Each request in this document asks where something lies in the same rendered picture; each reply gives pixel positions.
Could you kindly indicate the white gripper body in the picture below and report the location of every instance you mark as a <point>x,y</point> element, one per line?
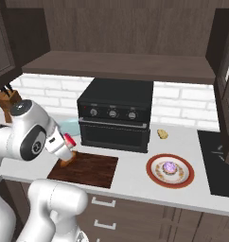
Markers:
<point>63,152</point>

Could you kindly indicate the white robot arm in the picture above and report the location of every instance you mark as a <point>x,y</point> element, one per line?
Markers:
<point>28,138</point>

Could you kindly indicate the brown croissant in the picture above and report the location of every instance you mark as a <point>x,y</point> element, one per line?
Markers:
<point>67,162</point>

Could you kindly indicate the dark wooden cutting board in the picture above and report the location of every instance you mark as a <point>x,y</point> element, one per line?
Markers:
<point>88,170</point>

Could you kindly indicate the dark brown cabinet door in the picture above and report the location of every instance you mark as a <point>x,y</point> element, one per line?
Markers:
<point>225,94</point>
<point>6,44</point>

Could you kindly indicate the light blue plate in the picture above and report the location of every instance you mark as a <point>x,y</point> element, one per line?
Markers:
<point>71,126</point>

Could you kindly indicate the black toaster oven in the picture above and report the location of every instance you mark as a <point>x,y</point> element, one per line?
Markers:
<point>116,119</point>

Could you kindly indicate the wooden knife block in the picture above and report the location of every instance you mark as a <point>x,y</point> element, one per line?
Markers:
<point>8,101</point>

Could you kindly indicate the brown drawer front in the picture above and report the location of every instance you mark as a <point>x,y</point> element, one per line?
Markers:
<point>135,206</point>
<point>135,231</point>

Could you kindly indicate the red rimmed white plate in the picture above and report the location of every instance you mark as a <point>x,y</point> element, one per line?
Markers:
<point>157,179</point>

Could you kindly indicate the small yellow pastry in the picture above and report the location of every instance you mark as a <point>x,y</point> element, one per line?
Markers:
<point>162,134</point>

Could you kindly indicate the purple frosted cupcake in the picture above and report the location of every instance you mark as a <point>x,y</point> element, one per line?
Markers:
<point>169,167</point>

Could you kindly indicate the black hob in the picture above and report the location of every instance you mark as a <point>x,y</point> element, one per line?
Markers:
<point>220,176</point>

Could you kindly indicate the brown base cupboard door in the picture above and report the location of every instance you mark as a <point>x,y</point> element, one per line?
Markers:
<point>204,228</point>

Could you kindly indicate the dark brown wall cabinet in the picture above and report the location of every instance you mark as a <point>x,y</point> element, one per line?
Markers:
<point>119,31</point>

